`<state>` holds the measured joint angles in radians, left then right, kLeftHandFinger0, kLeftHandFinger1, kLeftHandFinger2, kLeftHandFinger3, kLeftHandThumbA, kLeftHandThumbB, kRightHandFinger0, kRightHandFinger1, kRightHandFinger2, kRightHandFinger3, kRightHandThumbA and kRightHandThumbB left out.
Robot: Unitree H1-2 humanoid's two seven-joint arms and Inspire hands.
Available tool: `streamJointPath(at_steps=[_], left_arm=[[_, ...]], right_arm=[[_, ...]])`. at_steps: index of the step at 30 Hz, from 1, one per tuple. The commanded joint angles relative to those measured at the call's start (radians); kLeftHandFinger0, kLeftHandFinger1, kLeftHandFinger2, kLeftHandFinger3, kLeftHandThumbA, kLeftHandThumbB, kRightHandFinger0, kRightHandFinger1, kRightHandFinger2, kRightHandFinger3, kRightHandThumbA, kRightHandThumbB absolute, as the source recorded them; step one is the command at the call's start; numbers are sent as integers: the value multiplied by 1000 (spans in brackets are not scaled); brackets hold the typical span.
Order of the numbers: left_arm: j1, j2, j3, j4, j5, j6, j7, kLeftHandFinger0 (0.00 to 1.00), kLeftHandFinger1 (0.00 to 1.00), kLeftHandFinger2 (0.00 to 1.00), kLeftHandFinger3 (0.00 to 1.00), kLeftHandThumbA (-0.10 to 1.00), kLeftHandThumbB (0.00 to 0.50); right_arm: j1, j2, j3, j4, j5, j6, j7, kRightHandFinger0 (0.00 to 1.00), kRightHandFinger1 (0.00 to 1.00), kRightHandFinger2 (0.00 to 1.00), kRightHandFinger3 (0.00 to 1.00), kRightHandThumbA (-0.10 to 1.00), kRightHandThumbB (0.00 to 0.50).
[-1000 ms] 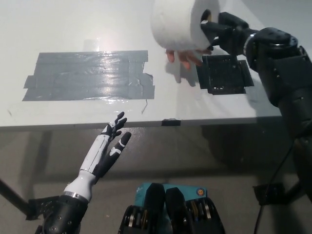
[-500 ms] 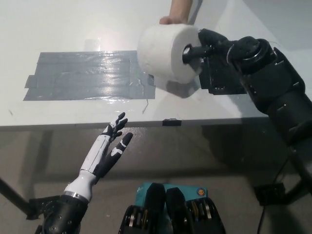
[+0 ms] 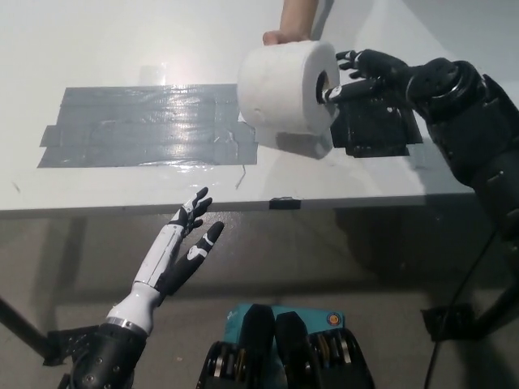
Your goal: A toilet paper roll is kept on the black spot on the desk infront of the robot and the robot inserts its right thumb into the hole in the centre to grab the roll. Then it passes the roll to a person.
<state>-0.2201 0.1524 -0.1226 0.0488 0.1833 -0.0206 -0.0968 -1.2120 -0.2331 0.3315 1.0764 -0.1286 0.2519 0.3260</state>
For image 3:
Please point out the person bare hand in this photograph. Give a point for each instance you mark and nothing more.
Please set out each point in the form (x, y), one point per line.
(296, 30)

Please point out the grey duct tape patch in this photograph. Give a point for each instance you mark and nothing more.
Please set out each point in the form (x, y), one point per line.
(134, 127)

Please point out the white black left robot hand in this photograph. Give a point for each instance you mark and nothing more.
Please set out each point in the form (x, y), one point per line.
(162, 259)

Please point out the white toilet paper roll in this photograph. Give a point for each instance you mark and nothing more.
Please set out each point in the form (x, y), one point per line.
(275, 89)

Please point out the black table leg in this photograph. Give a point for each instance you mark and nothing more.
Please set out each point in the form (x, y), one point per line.
(24, 329)
(498, 308)

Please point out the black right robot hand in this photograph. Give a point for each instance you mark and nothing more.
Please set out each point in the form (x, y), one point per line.
(389, 77)

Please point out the robot torso black teal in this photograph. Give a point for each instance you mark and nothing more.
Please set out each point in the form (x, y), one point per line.
(292, 356)

